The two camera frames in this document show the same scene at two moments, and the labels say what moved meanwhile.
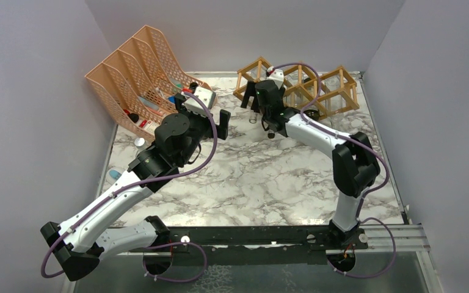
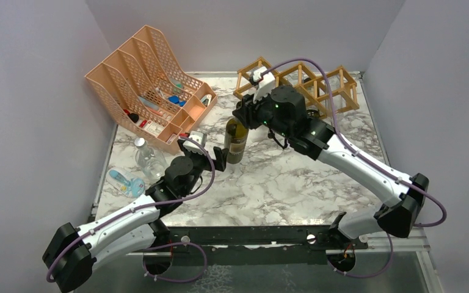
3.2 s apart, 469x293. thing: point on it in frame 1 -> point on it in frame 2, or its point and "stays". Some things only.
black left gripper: x=182 y=110 -> x=220 y=163
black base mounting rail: x=189 y=246 stays
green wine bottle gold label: x=193 y=86 -> x=234 y=140
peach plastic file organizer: x=140 y=82 stays
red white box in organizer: x=149 y=125 stays
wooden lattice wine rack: x=324 y=94 stays
